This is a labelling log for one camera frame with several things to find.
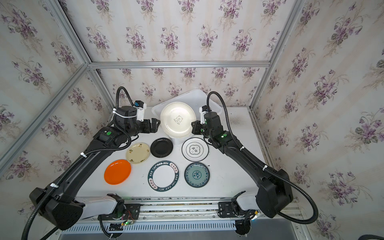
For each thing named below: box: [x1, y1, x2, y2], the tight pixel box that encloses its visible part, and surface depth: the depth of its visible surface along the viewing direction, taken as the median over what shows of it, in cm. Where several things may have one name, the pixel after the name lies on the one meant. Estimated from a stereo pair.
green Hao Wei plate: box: [147, 160, 179, 192], surface depth 86 cm
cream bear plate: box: [160, 101, 197, 138], surface depth 80 cm
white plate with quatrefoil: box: [181, 137, 210, 162], surface depth 97 cm
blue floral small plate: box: [184, 162, 210, 188], surface depth 87 cm
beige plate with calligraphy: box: [126, 142, 151, 164], surface depth 93 cm
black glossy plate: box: [150, 137, 174, 158], surface depth 97 cm
